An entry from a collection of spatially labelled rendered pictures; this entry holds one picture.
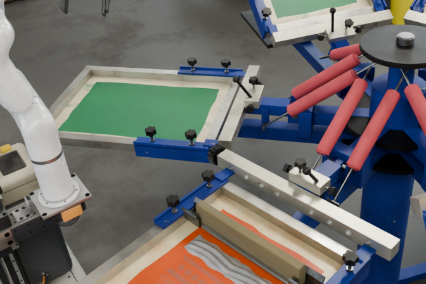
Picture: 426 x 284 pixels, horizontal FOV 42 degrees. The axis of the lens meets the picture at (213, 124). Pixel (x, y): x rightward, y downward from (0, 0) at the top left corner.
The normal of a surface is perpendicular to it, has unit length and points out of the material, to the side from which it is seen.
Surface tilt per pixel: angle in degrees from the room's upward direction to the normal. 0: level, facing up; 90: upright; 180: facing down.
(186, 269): 0
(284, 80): 0
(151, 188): 0
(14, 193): 90
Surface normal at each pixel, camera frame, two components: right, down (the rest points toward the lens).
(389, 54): -0.08, -0.82
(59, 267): 0.55, 0.44
